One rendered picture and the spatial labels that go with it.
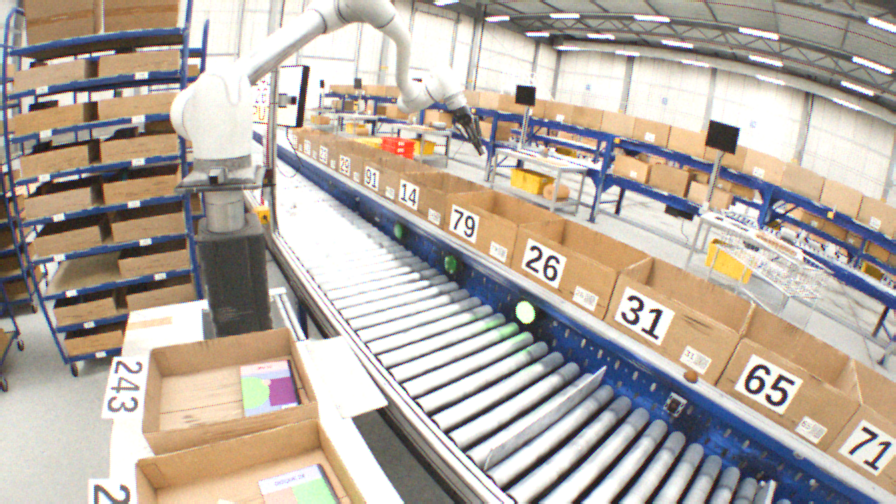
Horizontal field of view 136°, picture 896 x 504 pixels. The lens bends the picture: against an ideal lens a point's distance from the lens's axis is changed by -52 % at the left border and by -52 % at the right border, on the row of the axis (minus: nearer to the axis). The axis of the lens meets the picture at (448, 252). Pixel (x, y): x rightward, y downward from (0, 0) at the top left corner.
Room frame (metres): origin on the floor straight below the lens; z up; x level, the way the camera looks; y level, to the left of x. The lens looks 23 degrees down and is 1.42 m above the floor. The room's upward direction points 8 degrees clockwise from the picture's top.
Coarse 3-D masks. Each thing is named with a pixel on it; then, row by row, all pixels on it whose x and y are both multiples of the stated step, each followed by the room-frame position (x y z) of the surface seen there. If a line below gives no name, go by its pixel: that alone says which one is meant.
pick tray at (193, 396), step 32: (160, 352) 0.52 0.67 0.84; (192, 352) 0.57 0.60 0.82; (224, 352) 0.62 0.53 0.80; (256, 352) 0.67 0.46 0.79; (288, 352) 0.72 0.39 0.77; (160, 384) 0.48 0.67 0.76; (192, 384) 0.52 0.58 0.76; (224, 384) 0.55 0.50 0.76; (160, 416) 0.39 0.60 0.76; (192, 416) 0.43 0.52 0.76; (224, 416) 0.46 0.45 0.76; (256, 416) 0.42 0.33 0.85; (288, 416) 0.46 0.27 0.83; (160, 448) 0.29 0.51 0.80
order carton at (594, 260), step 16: (528, 224) 1.23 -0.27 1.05; (544, 224) 1.30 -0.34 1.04; (560, 224) 1.37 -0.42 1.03; (576, 224) 1.35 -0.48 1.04; (544, 240) 1.11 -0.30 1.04; (560, 240) 1.38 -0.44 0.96; (576, 240) 1.33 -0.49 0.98; (592, 240) 1.28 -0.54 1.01; (608, 240) 1.23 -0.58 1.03; (576, 256) 1.01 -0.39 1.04; (592, 256) 1.27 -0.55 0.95; (608, 256) 1.22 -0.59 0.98; (624, 256) 1.17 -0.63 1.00; (640, 256) 1.13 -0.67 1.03; (528, 272) 1.14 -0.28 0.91; (576, 272) 1.00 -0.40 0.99; (592, 272) 0.96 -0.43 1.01; (608, 272) 0.93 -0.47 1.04; (560, 288) 1.03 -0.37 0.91; (592, 288) 0.95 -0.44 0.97; (608, 288) 0.92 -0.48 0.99; (576, 304) 0.98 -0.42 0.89; (608, 304) 0.91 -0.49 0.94
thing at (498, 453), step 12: (600, 372) 0.76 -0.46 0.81; (588, 384) 0.72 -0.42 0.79; (576, 396) 0.69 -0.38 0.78; (552, 408) 0.61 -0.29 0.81; (564, 408) 0.66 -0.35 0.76; (540, 420) 0.58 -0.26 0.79; (552, 420) 0.63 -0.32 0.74; (516, 432) 0.53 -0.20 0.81; (528, 432) 0.56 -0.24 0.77; (540, 432) 0.60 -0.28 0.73; (504, 444) 0.50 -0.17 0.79; (516, 444) 0.54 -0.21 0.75; (492, 456) 0.48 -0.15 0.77; (504, 456) 0.52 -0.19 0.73
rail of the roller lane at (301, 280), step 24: (288, 264) 1.30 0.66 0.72; (312, 288) 1.12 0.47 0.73; (336, 312) 0.98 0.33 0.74; (336, 336) 0.90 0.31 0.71; (360, 360) 0.78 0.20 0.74; (384, 384) 0.69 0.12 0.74; (384, 408) 0.68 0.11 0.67; (408, 408) 0.62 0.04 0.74; (408, 432) 0.60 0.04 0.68; (432, 432) 0.56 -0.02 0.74; (432, 456) 0.52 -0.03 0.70; (456, 456) 0.50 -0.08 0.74; (456, 480) 0.46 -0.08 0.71; (480, 480) 0.44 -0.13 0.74
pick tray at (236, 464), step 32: (192, 448) 0.30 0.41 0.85; (224, 448) 0.34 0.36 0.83; (256, 448) 0.37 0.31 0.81; (288, 448) 0.41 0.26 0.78; (320, 448) 0.45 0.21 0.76; (160, 480) 0.23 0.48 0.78; (192, 480) 0.28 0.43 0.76; (224, 480) 0.30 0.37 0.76; (256, 480) 0.33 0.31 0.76; (352, 480) 0.33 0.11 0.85
